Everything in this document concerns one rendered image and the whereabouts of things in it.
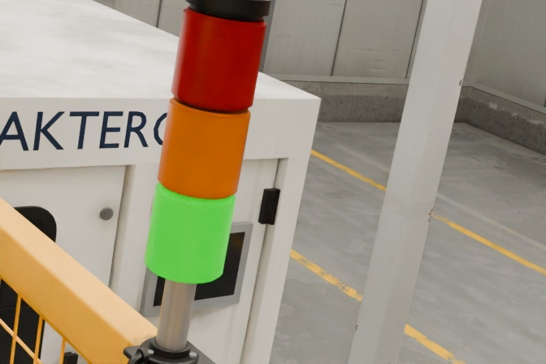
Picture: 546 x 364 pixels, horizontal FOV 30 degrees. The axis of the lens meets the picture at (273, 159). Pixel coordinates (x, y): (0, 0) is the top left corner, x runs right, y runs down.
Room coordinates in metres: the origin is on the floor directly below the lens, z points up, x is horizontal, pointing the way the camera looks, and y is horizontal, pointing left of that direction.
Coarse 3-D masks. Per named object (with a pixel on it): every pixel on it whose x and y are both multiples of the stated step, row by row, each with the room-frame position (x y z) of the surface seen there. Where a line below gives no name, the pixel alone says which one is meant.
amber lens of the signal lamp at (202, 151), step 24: (168, 120) 0.59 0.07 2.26; (192, 120) 0.58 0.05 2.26; (216, 120) 0.58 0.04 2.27; (240, 120) 0.58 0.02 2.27; (168, 144) 0.58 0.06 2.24; (192, 144) 0.57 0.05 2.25; (216, 144) 0.58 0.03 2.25; (240, 144) 0.59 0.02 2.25; (168, 168) 0.58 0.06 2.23; (192, 168) 0.57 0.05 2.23; (216, 168) 0.58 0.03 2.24; (240, 168) 0.60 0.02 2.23; (192, 192) 0.57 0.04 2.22; (216, 192) 0.58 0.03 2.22
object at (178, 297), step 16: (192, 0) 0.58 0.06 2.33; (208, 0) 0.58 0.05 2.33; (224, 0) 0.57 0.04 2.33; (240, 0) 0.58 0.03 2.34; (256, 0) 0.58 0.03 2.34; (224, 16) 0.58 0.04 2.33; (240, 16) 0.58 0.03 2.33; (256, 16) 0.59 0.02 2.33; (176, 288) 0.59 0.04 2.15; (192, 288) 0.59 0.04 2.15; (176, 304) 0.59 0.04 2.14; (192, 304) 0.60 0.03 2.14; (160, 320) 0.59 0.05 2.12; (176, 320) 0.59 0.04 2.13; (160, 336) 0.59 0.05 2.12; (176, 336) 0.59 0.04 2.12
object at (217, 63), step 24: (192, 24) 0.58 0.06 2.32; (216, 24) 0.57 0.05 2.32; (240, 24) 0.58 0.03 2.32; (264, 24) 0.60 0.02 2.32; (192, 48) 0.58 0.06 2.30; (216, 48) 0.57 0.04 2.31; (240, 48) 0.58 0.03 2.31; (192, 72) 0.58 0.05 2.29; (216, 72) 0.57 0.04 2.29; (240, 72) 0.58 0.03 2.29; (192, 96) 0.58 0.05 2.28; (216, 96) 0.57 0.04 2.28; (240, 96) 0.58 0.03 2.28
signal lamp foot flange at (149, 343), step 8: (144, 344) 0.60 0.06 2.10; (152, 344) 0.59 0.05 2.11; (192, 344) 0.61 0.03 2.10; (152, 352) 0.59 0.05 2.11; (160, 352) 0.59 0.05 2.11; (168, 352) 0.59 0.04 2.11; (176, 352) 0.59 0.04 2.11; (184, 352) 0.59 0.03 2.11; (192, 352) 0.60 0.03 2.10; (152, 360) 0.58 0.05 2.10; (160, 360) 0.58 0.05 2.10; (168, 360) 0.58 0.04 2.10; (176, 360) 0.59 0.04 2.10; (184, 360) 0.59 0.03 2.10; (192, 360) 0.59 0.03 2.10
